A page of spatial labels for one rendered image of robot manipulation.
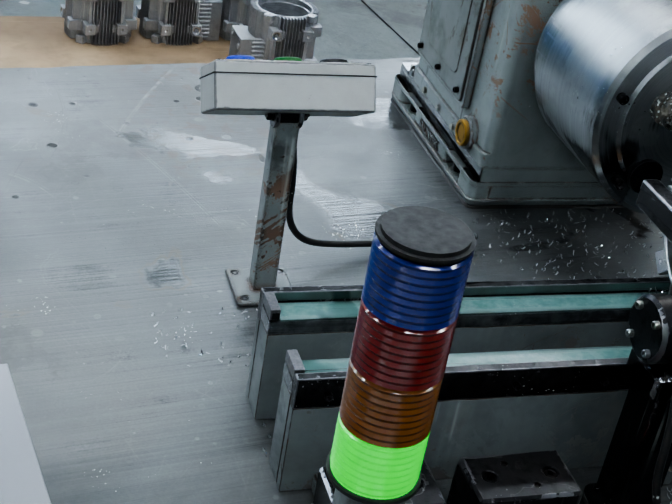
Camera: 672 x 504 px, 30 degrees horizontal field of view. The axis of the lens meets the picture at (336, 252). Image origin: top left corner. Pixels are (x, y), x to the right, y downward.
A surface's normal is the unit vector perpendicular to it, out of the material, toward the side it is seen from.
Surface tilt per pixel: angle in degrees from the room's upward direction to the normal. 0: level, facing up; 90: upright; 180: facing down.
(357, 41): 0
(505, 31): 90
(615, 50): 58
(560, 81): 92
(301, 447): 90
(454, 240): 0
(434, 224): 0
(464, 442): 90
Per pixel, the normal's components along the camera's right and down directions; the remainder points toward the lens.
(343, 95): 0.31, 0.04
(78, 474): 0.15, -0.84
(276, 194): 0.27, 0.54
